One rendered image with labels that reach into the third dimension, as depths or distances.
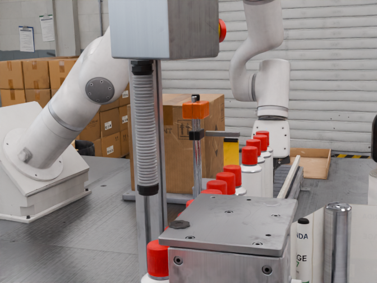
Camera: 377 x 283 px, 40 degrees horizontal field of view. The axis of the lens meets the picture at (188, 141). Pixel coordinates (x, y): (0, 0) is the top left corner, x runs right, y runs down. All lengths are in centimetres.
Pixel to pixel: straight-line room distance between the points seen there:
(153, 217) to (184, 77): 479
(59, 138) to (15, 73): 350
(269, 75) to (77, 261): 67
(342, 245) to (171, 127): 85
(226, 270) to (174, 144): 110
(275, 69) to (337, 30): 386
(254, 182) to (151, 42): 44
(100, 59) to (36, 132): 32
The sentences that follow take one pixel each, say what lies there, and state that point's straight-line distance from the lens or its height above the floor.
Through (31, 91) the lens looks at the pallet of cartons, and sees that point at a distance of 486.
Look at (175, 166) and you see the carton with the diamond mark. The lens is 156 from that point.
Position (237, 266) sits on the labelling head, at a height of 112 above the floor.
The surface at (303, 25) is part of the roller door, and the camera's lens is 529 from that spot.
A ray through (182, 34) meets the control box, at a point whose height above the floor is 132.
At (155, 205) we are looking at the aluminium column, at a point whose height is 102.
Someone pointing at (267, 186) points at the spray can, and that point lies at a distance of 123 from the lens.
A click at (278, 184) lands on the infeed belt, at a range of 156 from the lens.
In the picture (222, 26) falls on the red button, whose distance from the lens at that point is 83.
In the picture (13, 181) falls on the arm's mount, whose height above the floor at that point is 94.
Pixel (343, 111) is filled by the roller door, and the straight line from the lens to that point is 530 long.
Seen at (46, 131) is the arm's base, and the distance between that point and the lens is 145.
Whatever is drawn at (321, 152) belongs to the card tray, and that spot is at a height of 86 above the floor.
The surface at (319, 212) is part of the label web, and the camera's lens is 79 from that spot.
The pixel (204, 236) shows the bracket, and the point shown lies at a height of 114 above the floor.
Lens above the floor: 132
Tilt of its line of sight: 12 degrees down
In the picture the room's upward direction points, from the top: 2 degrees counter-clockwise
